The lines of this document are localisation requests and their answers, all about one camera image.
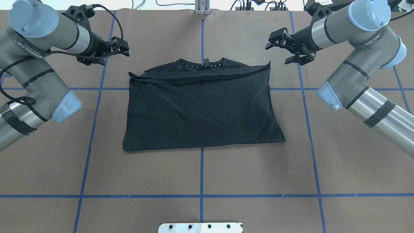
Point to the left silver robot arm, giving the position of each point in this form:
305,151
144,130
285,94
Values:
35,32

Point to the black graphic t-shirt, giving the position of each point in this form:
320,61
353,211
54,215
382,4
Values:
188,105

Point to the aluminium frame post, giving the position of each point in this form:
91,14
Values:
202,7

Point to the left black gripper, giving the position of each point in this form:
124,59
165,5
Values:
96,45

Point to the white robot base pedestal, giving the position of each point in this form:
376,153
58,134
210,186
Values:
209,227

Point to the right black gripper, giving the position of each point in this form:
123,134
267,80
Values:
303,41

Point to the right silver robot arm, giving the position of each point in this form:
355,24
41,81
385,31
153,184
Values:
364,24

